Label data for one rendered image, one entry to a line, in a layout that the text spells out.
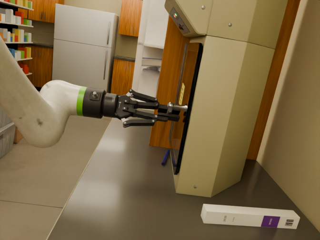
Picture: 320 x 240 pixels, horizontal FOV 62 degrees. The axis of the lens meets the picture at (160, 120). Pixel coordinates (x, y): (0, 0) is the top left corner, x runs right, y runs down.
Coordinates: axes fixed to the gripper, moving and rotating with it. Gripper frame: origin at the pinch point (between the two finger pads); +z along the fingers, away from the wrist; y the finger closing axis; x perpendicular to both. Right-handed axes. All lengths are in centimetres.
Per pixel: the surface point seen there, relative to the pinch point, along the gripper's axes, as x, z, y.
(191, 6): -27.7, 0.1, 16.9
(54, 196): 167, -72, -7
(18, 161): 207, -126, 29
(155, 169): 18.7, -0.8, -13.2
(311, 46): -7, 49, 32
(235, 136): -1.2, 21.5, -5.2
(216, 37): -23.5, 8.1, 12.1
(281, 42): 1, 42, 40
